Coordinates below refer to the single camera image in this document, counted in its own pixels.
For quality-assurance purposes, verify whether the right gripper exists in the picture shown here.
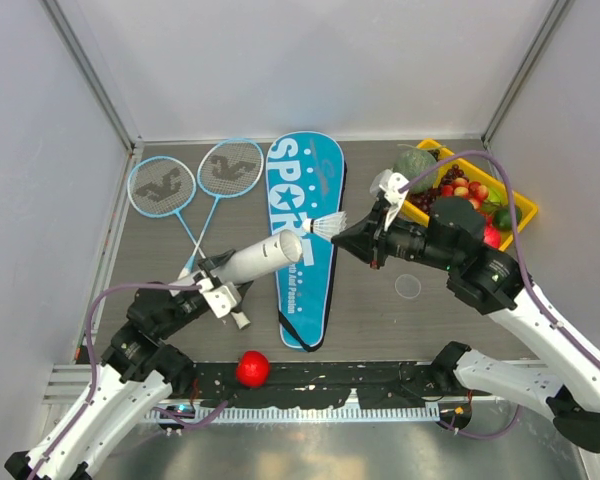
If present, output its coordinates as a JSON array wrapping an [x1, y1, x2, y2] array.
[[332, 199, 459, 271]]

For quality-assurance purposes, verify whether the shuttlecock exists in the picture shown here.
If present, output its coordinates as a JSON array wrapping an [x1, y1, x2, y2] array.
[[302, 211, 347, 240]]

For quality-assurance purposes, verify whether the white shuttlecock tube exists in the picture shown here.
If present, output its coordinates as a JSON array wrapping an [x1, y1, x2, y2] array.
[[213, 230, 303, 285]]

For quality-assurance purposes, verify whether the clear tube lid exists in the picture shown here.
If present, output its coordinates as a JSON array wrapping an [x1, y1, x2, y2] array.
[[394, 274, 422, 300]]

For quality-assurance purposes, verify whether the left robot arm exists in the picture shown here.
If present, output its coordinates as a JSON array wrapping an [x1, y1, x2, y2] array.
[[5, 249, 271, 479]]

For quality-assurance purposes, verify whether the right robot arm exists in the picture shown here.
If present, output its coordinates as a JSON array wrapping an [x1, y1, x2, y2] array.
[[332, 197, 600, 453]]

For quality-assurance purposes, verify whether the right blue badminton racket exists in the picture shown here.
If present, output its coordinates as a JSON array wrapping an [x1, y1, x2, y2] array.
[[179, 137, 264, 279]]

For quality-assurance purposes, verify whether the blue badminton racket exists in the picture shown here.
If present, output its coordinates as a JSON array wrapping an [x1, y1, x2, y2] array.
[[127, 156, 253, 331], [179, 137, 264, 279]]

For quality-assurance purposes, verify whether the left blue badminton racket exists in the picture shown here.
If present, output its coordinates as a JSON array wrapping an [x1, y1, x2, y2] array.
[[127, 156, 253, 331]]

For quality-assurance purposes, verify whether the dark grape bunch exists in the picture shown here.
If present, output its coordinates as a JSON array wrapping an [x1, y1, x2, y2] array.
[[407, 149, 467, 213]]

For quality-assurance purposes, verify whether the blue racket bag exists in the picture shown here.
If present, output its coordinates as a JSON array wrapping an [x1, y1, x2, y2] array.
[[265, 131, 347, 352]]

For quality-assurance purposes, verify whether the green melon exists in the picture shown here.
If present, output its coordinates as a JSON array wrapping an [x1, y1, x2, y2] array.
[[393, 148, 437, 194]]

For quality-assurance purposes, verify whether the red ball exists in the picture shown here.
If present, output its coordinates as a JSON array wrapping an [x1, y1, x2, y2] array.
[[236, 350, 270, 388]]

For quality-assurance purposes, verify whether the red cherry cluster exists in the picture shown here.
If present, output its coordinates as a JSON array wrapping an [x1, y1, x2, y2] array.
[[439, 177, 500, 211]]

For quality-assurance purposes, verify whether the red apple in tray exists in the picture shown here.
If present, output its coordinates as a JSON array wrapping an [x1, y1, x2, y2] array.
[[483, 225, 501, 249]]

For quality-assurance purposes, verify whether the green lime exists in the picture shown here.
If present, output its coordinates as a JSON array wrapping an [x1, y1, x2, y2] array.
[[492, 207, 513, 232]]

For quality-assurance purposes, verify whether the yellow plastic tray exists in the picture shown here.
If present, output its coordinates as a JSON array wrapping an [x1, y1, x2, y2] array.
[[401, 138, 538, 232]]

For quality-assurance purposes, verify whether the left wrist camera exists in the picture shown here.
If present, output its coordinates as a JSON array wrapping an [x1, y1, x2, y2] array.
[[197, 279, 242, 318]]

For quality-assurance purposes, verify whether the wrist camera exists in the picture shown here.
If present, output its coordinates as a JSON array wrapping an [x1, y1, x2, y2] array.
[[369, 169, 408, 231], [197, 279, 242, 318]]

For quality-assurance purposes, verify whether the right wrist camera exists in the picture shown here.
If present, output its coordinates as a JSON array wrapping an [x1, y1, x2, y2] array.
[[369, 169, 408, 231]]

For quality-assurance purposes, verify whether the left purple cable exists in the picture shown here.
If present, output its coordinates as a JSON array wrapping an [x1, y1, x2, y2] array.
[[24, 282, 201, 480]]

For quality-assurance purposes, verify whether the black front rail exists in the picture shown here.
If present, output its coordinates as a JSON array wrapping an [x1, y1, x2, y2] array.
[[169, 361, 468, 410]]

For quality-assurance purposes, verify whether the white cable duct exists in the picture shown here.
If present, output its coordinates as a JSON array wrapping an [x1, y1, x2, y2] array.
[[139, 403, 440, 425]]

